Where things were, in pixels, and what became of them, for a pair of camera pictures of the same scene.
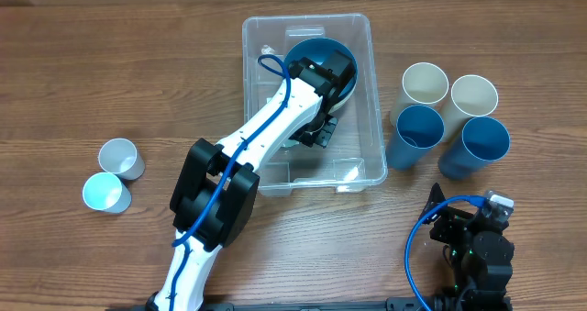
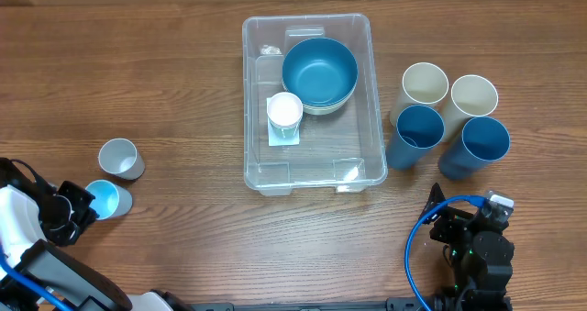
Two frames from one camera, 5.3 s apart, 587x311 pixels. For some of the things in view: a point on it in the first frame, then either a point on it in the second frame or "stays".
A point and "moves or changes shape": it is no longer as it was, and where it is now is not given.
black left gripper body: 320,126 to 64,219
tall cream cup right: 471,96 stays
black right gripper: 448,219 stays
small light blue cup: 105,192 moves or changes shape
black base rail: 398,304 stays
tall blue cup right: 483,140 stays
